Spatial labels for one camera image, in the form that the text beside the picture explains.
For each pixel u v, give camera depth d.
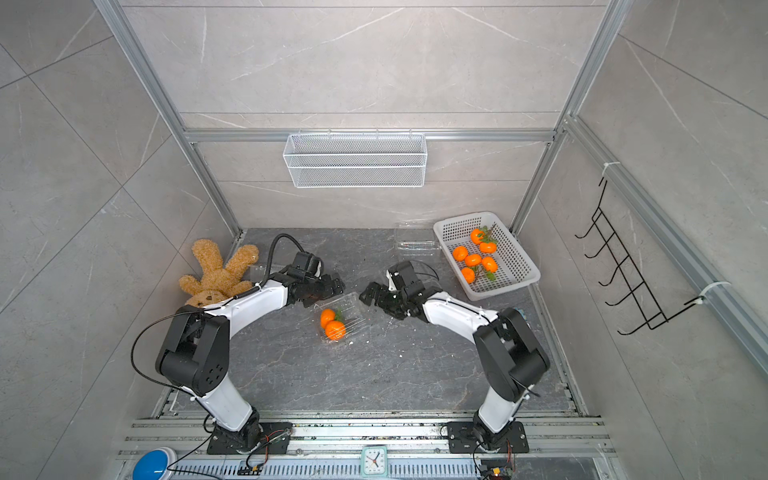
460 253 1.07
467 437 0.73
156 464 0.69
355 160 1.00
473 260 1.04
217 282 0.95
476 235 1.11
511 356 0.46
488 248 1.08
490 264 1.04
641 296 0.65
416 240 1.17
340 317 0.92
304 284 0.73
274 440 0.71
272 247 0.73
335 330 0.86
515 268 1.04
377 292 0.80
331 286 0.84
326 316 0.90
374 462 0.69
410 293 0.70
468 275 1.00
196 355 0.47
